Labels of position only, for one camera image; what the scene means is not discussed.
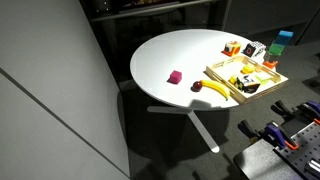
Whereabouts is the white table base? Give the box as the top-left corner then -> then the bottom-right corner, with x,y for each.
147,105 -> 221,154

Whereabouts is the black perforated breadboard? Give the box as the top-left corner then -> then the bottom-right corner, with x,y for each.
273,121 -> 320,180

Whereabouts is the yellow banana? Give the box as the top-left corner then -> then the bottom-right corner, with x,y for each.
200,79 -> 232,102

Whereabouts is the blue block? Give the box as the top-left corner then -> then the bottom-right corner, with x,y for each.
275,30 -> 295,47

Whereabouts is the black white patterned tag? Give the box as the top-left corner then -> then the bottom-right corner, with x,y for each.
242,40 -> 267,60

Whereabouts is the black platform plate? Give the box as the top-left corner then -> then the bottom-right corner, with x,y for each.
233,138 -> 304,180

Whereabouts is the orange block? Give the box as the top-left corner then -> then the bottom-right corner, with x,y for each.
262,59 -> 279,70

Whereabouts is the silver aluminium extrusion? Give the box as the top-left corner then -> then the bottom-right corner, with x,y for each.
303,159 -> 320,178

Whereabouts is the orange and white toy cube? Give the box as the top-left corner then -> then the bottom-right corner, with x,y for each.
221,40 -> 242,57

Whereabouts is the pink cube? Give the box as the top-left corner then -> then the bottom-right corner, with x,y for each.
167,69 -> 184,85

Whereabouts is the light green cube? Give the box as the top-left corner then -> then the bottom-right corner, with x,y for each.
254,73 -> 273,85

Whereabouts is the green block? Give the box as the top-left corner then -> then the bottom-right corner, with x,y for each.
267,43 -> 286,56

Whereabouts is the dark red round fruit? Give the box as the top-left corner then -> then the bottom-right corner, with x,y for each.
191,80 -> 203,93

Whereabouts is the dark shelf unit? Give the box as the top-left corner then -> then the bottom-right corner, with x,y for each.
79,0 -> 231,81

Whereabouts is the round yellow fruit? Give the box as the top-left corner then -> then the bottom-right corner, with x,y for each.
241,63 -> 257,75

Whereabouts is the light wooden tray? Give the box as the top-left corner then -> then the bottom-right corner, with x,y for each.
205,54 -> 290,105

